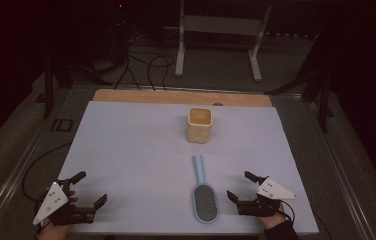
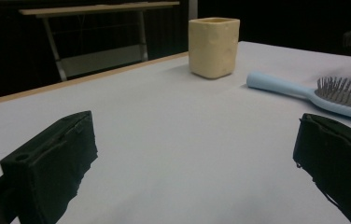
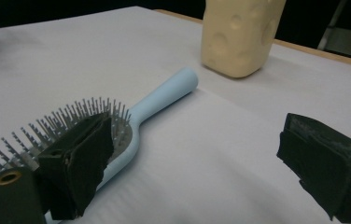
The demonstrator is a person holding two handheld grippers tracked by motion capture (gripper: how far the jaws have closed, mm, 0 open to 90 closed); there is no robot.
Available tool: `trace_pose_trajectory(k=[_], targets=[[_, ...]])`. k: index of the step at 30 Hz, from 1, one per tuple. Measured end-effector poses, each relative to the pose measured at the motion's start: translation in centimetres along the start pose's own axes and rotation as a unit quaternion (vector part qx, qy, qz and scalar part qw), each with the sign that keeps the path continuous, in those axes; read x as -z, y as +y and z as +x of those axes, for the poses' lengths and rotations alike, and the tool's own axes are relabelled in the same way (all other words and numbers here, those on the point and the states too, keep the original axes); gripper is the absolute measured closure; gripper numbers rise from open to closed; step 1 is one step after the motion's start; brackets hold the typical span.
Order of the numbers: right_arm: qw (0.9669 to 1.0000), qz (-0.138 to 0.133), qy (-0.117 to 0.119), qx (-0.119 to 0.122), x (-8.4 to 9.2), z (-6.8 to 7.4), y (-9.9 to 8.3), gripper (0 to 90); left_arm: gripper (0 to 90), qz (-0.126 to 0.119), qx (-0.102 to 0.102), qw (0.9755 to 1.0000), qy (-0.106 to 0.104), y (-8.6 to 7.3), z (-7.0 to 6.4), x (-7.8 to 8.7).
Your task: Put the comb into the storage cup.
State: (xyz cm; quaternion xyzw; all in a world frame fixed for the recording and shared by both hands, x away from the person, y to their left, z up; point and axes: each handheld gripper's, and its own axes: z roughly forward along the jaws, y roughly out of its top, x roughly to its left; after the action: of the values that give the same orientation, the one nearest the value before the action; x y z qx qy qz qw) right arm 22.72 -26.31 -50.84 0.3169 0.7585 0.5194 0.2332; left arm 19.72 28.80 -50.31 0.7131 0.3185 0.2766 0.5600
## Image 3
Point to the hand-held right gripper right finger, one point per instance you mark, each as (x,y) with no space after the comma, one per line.
(329,165)

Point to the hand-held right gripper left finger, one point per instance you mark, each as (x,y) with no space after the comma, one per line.
(80,168)

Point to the light blue hairbrush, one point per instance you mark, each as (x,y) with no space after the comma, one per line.
(164,96)

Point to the grey metal stand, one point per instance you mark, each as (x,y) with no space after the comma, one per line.
(348,37)

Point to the cream dimpled container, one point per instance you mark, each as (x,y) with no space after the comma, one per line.
(237,37)

